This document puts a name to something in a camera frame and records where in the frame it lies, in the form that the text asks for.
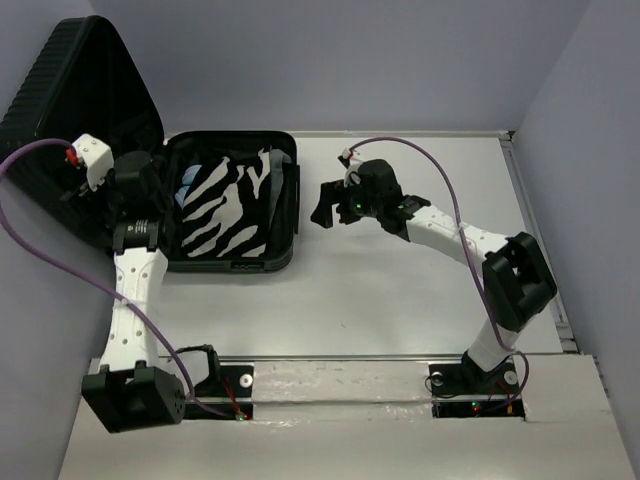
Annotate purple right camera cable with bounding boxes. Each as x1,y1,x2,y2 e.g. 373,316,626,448
347,135,531,401

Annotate blue pink cat-ear headphones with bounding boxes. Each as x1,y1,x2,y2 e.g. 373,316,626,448
174,165,202,209

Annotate purple camera cable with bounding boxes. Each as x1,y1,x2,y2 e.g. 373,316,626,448
0,138,241,420
347,135,531,401

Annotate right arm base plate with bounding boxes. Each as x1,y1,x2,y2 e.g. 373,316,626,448
424,362,526,419

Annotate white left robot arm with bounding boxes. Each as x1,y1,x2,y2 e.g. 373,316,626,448
81,151,221,434

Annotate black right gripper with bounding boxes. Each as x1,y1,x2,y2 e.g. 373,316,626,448
309,175,382,229

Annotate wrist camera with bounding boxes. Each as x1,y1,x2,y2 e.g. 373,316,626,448
338,147,364,187
66,133,114,191

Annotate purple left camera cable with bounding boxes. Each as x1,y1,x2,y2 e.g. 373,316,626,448
0,138,241,420

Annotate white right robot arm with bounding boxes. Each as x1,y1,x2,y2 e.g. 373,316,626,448
311,159,558,392

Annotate black hard-shell suitcase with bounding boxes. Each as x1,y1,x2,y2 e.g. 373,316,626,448
1,15,300,273

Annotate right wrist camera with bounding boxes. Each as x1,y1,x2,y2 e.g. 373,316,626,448
338,147,364,187

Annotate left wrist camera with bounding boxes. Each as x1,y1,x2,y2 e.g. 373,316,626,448
66,133,114,191

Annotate zebra print pouch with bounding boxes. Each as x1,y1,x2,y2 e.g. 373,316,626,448
180,149,275,259

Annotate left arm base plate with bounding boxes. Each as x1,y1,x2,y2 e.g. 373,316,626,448
184,363,255,421

